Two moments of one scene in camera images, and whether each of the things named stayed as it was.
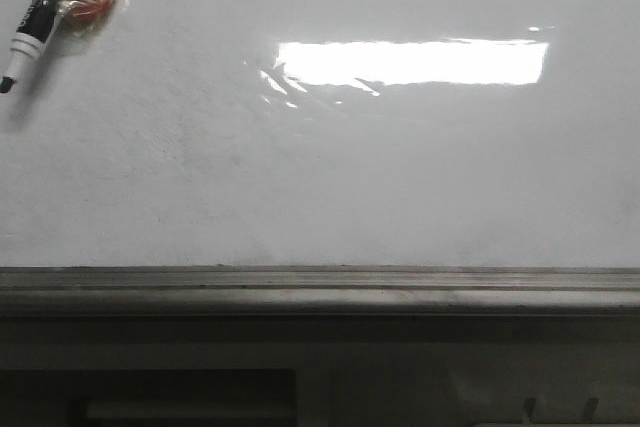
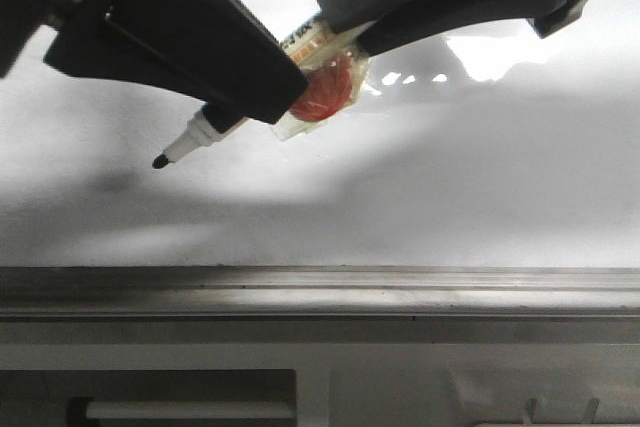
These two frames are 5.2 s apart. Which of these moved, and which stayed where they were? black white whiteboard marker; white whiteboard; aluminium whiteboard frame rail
Moved: black white whiteboard marker
Stayed: aluminium whiteboard frame rail; white whiteboard
